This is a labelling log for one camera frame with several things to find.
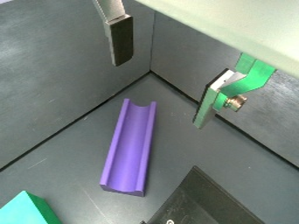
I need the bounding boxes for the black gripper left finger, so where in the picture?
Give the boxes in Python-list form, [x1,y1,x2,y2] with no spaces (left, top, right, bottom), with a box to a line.
[91,0,133,67]

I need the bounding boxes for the green shape sorter block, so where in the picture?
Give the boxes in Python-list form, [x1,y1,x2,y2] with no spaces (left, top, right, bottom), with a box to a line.
[0,191,61,224]

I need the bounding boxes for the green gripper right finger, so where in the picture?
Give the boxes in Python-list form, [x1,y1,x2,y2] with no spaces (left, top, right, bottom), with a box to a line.
[192,53,276,129]

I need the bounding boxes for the purple arch block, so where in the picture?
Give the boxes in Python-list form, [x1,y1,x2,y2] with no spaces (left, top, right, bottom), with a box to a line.
[98,99,156,197]

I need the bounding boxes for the black fixture bracket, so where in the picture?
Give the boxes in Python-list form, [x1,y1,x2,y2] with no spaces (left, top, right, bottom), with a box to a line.
[140,166,265,224]

